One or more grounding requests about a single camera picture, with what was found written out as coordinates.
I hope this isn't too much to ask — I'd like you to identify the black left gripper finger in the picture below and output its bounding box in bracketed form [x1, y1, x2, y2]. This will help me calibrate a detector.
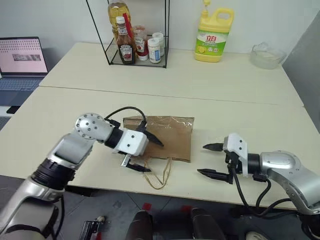
[125, 162, 152, 173]
[145, 131, 165, 148]

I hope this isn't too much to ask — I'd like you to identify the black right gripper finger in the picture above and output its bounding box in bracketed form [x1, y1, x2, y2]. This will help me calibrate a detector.
[196, 168, 229, 184]
[202, 142, 226, 152]

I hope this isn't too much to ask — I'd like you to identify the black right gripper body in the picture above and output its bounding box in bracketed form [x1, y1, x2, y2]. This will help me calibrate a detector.
[224, 149, 243, 185]

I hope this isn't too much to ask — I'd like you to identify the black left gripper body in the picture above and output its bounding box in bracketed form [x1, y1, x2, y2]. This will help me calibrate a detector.
[121, 120, 150, 167]

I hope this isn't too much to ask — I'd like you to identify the brown paper bag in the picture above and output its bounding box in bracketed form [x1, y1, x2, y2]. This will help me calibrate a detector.
[122, 115, 196, 190]

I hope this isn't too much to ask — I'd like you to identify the dark rounded shape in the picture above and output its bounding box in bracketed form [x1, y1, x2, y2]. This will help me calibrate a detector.
[130, 209, 155, 240]
[190, 207, 227, 240]

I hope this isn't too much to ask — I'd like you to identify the white shoe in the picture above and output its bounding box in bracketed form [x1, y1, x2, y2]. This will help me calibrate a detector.
[245, 230, 270, 240]

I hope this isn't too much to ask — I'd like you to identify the white spice jar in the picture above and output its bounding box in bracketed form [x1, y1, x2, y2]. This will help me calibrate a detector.
[151, 31, 166, 58]
[147, 37, 162, 65]

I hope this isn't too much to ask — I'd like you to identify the glass Heinz ketchup bottle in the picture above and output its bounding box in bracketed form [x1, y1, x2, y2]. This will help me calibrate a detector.
[115, 16, 137, 66]

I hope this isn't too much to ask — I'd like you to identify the black and red floor object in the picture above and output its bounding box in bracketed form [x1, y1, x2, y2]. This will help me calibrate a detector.
[78, 214, 106, 240]

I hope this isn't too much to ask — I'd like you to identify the plastic squeeze ketchup bottle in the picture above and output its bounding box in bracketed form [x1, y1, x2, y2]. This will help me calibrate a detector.
[132, 24, 150, 62]

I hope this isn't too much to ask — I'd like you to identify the clear glass bowl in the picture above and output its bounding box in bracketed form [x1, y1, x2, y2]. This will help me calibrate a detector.
[250, 41, 287, 71]

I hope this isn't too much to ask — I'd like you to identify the yellow dish detergent bottle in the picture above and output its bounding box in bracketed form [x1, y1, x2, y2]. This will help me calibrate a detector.
[194, 0, 235, 64]

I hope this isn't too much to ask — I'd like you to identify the yellow cooking oil bottle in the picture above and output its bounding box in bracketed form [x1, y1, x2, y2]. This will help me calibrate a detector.
[107, 0, 133, 41]

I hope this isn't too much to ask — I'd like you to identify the grey partition panel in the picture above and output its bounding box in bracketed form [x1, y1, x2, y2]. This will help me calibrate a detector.
[281, 9, 320, 127]

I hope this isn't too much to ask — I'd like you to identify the small black block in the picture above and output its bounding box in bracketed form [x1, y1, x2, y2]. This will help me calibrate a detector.
[5, 105, 21, 115]

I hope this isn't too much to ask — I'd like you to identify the grey open laptop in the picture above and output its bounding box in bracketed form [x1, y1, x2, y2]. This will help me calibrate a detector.
[0, 36, 50, 108]

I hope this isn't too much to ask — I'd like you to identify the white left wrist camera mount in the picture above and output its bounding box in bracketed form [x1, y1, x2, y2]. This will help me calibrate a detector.
[111, 128, 150, 158]

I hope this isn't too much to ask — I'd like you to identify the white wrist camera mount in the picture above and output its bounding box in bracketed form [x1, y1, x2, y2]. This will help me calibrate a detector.
[222, 132, 250, 177]
[111, 128, 150, 158]

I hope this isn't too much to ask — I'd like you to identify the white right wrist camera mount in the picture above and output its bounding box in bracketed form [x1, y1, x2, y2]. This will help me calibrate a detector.
[222, 132, 250, 177]

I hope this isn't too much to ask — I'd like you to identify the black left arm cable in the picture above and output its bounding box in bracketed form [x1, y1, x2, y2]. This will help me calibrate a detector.
[104, 106, 147, 126]

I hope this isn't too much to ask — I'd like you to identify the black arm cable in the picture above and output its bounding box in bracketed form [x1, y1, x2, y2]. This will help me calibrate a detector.
[230, 166, 302, 217]
[104, 106, 147, 126]

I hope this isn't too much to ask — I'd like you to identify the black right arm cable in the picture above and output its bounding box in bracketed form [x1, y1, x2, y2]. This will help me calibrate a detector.
[230, 166, 302, 217]

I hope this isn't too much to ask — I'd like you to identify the black wire rack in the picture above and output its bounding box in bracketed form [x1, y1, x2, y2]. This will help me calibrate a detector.
[85, 0, 171, 69]

